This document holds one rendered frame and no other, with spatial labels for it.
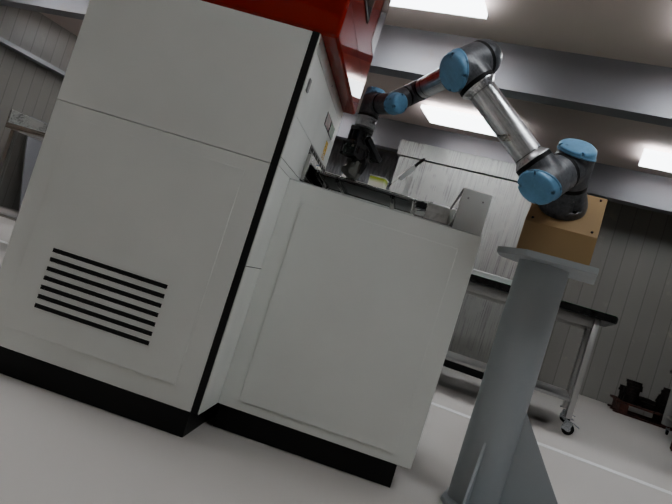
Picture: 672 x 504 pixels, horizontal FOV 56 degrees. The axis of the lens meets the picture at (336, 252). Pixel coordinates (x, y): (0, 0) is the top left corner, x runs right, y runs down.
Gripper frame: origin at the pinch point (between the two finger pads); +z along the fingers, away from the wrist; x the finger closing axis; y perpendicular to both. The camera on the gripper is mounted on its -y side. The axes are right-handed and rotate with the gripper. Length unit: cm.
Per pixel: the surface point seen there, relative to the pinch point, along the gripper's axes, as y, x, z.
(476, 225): -2, 54, 6
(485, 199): -3, 54, -3
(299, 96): 54, 19, -12
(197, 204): 65, 4, 27
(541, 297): -16, 75, 22
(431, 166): -391, -245, -108
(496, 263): -423, -154, -25
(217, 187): 63, 8, 20
